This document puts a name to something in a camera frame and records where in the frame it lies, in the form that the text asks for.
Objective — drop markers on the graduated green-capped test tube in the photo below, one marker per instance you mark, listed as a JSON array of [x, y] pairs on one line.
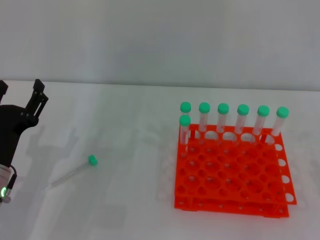
[[72, 172]]

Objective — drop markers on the clear green-capped test tube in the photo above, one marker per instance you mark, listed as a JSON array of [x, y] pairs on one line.
[[185, 120], [282, 112], [263, 110], [204, 107], [223, 108], [186, 107], [243, 109]]

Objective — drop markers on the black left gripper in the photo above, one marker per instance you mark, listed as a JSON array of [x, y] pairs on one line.
[[12, 125]]

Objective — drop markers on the orange test tube rack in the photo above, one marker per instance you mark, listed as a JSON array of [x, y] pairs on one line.
[[182, 192]]

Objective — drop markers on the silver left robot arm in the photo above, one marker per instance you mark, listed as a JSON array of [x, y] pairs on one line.
[[4, 177]]

